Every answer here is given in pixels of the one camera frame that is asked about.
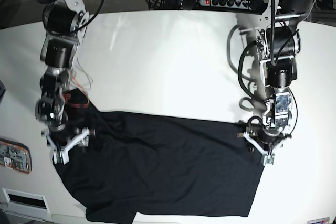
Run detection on black T-shirt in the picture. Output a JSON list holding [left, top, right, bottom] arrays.
[[55, 89, 264, 223]]

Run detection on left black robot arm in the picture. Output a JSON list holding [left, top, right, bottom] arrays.
[[238, 0, 317, 165]]

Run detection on sticker at bottom right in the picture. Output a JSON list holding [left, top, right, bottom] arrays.
[[307, 217, 330, 224]]

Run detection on white power strip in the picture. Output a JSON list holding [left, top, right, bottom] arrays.
[[199, 0, 251, 10]]

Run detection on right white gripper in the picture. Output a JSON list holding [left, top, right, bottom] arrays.
[[41, 124, 96, 164]]

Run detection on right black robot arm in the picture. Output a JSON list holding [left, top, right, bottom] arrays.
[[35, 0, 89, 164]]

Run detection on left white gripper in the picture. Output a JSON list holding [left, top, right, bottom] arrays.
[[236, 123, 292, 166]]

